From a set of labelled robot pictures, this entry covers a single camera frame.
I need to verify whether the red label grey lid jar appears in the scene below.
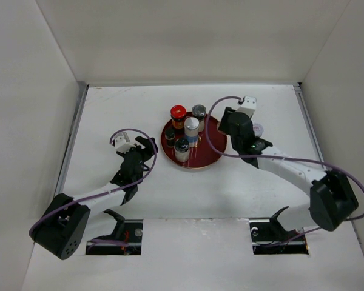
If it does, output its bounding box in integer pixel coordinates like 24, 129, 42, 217
252, 122, 264, 137

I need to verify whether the small dark spice bottle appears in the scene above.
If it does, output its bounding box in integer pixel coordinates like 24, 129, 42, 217
164, 127, 175, 148

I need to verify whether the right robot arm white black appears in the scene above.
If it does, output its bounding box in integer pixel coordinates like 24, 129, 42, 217
219, 107, 359, 240

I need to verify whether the grey lid white shaker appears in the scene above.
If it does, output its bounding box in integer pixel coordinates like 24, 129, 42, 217
192, 104, 206, 133

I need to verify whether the silver lid blue label bottle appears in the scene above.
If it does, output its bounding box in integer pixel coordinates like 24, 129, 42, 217
184, 117, 200, 147

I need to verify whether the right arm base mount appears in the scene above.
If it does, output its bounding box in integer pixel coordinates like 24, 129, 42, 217
249, 206, 309, 255

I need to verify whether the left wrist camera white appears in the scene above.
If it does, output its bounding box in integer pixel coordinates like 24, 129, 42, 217
112, 132, 135, 153

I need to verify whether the red lid sauce jar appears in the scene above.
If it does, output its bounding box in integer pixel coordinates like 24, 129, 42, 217
170, 105, 187, 130

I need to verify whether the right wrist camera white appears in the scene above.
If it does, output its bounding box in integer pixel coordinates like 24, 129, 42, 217
237, 96, 257, 119

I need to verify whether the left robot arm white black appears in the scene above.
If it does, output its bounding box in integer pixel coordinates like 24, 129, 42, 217
29, 133, 158, 260

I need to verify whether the red round tray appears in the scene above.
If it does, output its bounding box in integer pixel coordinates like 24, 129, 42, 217
160, 116, 228, 169

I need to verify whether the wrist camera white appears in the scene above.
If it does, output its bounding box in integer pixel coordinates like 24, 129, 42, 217
237, 96, 257, 119
112, 132, 135, 153

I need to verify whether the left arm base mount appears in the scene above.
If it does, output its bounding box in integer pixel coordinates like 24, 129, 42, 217
85, 209, 144, 256

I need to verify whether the black cap white bottle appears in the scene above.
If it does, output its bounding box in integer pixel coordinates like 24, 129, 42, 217
174, 138, 190, 162

